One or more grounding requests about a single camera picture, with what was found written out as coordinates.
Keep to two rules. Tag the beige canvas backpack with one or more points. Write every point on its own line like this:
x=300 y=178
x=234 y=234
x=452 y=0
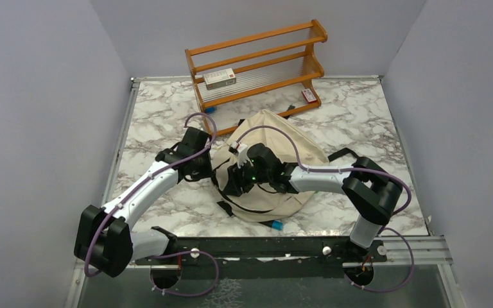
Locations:
x=289 y=144

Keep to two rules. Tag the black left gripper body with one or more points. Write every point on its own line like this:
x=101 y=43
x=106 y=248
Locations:
x=203 y=168

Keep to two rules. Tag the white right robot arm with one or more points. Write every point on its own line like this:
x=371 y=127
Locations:
x=373 y=192

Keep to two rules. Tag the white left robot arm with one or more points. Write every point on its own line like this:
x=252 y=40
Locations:
x=105 y=239

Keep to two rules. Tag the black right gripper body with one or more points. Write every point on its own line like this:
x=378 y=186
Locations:
x=248 y=176

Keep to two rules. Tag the white red box on shelf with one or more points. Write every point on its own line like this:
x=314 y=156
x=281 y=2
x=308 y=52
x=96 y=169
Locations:
x=218 y=79

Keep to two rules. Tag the wooden two-tier shelf rack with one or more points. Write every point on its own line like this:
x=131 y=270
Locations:
x=286 y=57

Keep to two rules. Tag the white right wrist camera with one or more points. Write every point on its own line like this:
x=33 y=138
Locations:
x=239 y=150

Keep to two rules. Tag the small red white box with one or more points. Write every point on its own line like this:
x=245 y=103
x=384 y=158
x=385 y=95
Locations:
x=309 y=96

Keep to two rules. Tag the black blue highlighter marker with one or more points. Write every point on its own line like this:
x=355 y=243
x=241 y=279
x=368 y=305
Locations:
x=274 y=224

